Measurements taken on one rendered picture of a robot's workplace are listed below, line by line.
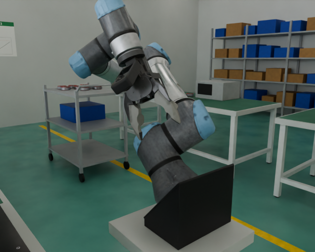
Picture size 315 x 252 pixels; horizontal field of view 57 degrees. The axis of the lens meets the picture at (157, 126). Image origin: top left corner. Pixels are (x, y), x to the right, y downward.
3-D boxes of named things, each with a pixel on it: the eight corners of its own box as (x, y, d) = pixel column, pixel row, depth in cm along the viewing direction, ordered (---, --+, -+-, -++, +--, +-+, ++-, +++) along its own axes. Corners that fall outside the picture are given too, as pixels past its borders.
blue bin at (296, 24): (290, 33, 628) (291, 23, 624) (310, 32, 596) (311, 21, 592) (279, 32, 603) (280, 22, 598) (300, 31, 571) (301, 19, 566)
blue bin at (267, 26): (266, 35, 669) (267, 22, 662) (284, 34, 638) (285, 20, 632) (256, 34, 641) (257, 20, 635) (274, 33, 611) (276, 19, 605)
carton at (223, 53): (224, 57, 766) (224, 49, 761) (235, 57, 740) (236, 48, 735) (214, 57, 740) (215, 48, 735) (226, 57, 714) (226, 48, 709)
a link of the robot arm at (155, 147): (155, 178, 98) (137, 145, 103) (188, 156, 96) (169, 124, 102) (141, 173, 87) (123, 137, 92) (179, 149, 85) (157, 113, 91)
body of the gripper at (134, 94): (169, 93, 76) (151, 50, 76) (155, 94, 68) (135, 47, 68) (145, 104, 79) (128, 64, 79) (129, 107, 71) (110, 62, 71)
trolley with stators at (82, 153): (90, 150, 408) (87, 77, 385) (132, 171, 333) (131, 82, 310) (48, 160, 370) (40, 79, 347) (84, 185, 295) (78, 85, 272)
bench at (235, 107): (159, 130, 522) (159, 88, 505) (275, 163, 359) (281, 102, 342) (116, 139, 466) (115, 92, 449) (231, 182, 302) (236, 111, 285)
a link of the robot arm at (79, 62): (111, 77, 131) (58, 50, 82) (131, 63, 129) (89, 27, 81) (125, 98, 130) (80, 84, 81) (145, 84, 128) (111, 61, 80)
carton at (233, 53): (238, 57, 734) (238, 49, 729) (247, 57, 714) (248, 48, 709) (228, 57, 709) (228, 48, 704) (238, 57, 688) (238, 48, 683)
